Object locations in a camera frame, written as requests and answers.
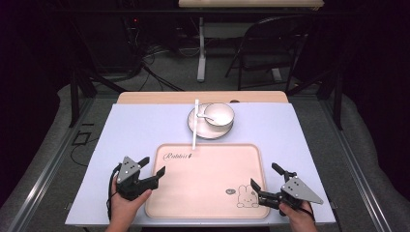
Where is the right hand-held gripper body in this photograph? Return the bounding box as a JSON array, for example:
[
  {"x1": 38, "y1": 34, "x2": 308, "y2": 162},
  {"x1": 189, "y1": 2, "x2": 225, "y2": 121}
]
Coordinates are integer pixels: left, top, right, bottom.
[{"x1": 258, "y1": 176, "x2": 324, "y2": 217}]

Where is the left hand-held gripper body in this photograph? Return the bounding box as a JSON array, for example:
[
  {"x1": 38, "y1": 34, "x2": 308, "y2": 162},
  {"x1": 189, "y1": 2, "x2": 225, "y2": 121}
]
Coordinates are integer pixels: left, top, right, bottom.
[{"x1": 112, "y1": 156, "x2": 160, "y2": 201}]

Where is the pink tray with rabbit print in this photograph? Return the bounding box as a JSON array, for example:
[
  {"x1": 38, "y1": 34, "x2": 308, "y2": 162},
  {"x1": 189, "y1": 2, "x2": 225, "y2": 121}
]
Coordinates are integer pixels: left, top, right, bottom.
[{"x1": 144, "y1": 143, "x2": 271, "y2": 220}]

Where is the white plate with dark rim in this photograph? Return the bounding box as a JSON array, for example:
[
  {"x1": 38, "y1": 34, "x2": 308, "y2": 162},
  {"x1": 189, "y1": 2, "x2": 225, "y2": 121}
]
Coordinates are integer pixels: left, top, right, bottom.
[{"x1": 187, "y1": 102, "x2": 235, "y2": 140}]

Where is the white spoon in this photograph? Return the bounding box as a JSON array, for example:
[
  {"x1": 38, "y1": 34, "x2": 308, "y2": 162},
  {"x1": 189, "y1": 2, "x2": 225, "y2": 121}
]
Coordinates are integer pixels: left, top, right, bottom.
[{"x1": 196, "y1": 112, "x2": 216, "y2": 123}]

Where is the white bowl with dark rim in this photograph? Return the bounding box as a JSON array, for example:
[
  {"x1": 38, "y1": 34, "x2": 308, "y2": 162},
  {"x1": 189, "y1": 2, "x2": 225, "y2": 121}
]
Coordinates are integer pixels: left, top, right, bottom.
[{"x1": 203, "y1": 102, "x2": 235, "y2": 129}]

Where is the person's right hand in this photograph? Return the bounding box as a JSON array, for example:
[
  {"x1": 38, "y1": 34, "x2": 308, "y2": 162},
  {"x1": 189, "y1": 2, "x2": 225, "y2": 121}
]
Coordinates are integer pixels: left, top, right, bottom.
[{"x1": 278, "y1": 203, "x2": 316, "y2": 228}]

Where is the person's left hand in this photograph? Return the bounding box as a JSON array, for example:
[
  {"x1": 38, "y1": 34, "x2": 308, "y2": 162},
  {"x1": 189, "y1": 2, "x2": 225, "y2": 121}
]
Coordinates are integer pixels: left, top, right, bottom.
[{"x1": 110, "y1": 176, "x2": 153, "y2": 226}]

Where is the pale blue table sheet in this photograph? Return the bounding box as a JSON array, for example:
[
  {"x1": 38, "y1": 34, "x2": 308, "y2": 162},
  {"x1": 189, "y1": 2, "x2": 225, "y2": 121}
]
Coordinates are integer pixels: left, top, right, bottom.
[{"x1": 65, "y1": 102, "x2": 337, "y2": 226}]

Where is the white desk leg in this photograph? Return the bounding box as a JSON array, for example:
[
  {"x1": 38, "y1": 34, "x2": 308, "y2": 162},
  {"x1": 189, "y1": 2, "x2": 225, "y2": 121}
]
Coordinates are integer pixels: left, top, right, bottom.
[{"x1": 196, "y1": 16, "x2": 207, "y2": 83}]

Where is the black folding chair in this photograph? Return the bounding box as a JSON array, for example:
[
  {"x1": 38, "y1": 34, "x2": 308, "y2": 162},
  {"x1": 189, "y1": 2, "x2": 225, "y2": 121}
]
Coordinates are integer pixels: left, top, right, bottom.
[{"x1": 224, "y1": 14, "x2": 315, "y2": 93}]

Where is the dark equipment cabinet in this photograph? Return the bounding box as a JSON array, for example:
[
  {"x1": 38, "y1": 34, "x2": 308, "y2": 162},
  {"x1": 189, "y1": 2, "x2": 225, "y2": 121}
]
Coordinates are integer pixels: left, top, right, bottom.
[{"x1": 76, "y1": 13, "x2": 143, "y2": 73}]

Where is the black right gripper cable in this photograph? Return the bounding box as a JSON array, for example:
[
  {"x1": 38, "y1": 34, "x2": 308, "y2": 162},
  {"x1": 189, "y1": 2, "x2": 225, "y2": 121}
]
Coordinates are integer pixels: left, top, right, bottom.
[{"x1": 298, "y1": 201, "x2": 317, "y2": 224}]

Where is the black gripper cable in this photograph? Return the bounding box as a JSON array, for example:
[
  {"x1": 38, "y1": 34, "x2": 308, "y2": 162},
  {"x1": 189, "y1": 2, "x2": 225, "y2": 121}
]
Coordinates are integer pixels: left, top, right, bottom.
[
  {"x1": 298, "y1": 201, "x2": 317, "y2": 224},
  {"x1": 105, "y1": 163, "x2": 123, "y2": 220}
]

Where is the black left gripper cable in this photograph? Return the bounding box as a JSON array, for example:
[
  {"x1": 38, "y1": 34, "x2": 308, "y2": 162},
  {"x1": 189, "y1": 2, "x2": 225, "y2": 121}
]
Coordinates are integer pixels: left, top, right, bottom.
[{"x1": 105, "y1": 163, "x2": 123, "y2": 220}]

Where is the aluminium floor rail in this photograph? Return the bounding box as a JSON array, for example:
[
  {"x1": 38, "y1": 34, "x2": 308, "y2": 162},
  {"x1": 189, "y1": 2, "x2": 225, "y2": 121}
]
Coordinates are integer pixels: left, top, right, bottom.
[
  {"x1": 6, "y1": 96, "x2": 95, "y2": 232},
  {"x1": 318, "y1": 96, "x2": 394, "y2": 232}
]

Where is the black metal frame stand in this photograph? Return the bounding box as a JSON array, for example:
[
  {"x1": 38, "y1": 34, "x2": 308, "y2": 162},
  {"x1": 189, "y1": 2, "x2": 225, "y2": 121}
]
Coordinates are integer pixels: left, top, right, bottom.
[
  {"x1": 286, "y1": 69, "x2": 344, "y2": 131},
  {"x1": 69, "y1": 69, "x2": 128, "y2": 129}
]

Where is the bundle of floor cables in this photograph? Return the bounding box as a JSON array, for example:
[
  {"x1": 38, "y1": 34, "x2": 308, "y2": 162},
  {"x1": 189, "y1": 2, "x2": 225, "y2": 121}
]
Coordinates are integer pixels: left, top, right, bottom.
[{"x1": 122, "y1": 44, "x2": 186, "y2": 93}]

